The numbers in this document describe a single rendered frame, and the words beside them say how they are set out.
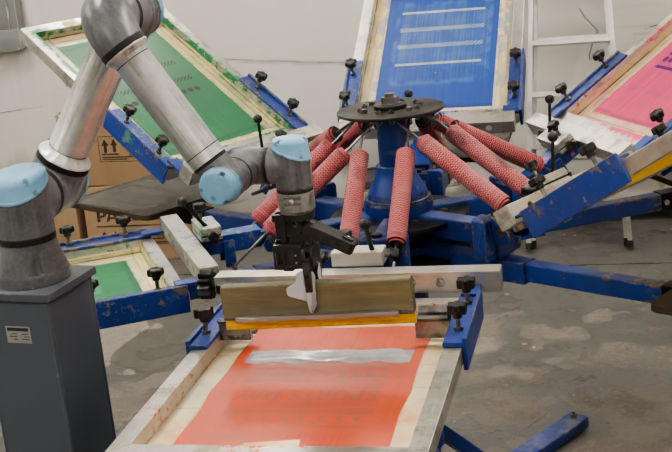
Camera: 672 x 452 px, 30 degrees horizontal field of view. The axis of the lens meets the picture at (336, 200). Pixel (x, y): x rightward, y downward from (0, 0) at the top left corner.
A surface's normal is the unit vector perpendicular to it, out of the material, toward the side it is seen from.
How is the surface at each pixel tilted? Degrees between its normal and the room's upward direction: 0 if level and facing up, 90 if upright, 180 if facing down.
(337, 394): 0
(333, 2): 90
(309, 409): 0
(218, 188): 90
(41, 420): 90
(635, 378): 0
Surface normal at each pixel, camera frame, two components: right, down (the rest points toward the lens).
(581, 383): -0.10, -0.96
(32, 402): -0.34, 0.27
